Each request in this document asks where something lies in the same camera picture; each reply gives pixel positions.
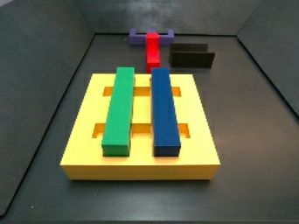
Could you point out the purple three-pronged block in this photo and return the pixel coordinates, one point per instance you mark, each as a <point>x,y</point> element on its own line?
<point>136,39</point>

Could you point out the yellow slotted board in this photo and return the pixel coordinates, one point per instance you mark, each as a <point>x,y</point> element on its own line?
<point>82,161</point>

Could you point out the blue long bar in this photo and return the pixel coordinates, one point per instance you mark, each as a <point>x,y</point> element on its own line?
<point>166,143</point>

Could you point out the green long bar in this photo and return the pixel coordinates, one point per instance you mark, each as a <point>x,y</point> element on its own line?
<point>114,142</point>

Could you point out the red block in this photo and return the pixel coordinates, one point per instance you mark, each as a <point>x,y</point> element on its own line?
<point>152,55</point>

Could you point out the black bracket fixture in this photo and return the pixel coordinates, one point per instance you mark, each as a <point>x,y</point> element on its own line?
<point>191,55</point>

